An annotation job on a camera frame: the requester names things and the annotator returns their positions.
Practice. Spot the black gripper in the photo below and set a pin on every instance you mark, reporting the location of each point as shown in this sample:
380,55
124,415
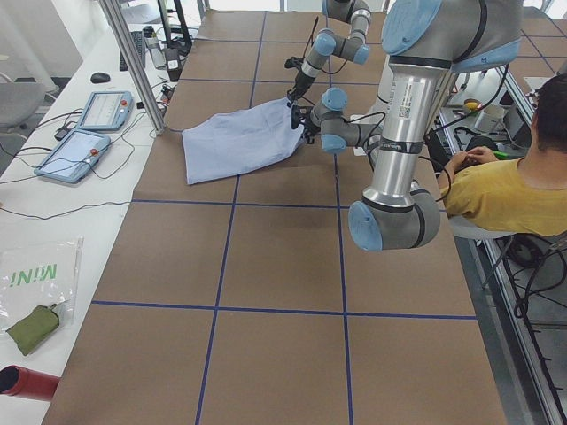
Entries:
300,82
305,120

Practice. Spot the light blue striped shirt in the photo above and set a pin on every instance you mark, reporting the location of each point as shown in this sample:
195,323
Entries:
240,142

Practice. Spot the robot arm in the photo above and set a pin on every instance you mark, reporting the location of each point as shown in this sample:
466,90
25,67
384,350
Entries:
425,42
353,48

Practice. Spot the blue teach pendant far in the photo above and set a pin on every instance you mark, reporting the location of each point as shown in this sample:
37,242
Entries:
106,110

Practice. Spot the blue teach pendant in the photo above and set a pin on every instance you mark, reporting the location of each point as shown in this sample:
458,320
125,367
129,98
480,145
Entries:
74,157
106,110

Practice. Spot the black computer mouse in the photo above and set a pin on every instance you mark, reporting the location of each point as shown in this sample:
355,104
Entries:
99,77

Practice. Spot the blue teach pendant near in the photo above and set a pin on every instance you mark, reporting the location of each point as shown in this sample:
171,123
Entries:
74,157

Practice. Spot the person in yellow shirt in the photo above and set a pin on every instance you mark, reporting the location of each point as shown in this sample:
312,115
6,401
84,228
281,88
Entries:
524,195

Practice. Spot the clear plastic bag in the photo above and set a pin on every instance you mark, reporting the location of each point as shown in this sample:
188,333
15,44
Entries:
39,274

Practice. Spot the green folded cloth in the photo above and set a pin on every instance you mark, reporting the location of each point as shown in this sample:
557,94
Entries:
31,331

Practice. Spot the red cylinder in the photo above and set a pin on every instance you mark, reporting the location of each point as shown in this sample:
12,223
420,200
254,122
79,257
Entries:
27,383

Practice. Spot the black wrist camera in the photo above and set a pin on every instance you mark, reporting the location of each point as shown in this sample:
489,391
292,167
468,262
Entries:
298,115
293,63

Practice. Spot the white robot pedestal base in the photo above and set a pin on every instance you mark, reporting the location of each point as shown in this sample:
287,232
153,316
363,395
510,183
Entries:
376,110

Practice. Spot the aluminium frame post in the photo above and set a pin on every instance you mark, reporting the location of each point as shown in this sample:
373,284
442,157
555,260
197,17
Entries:
125,42

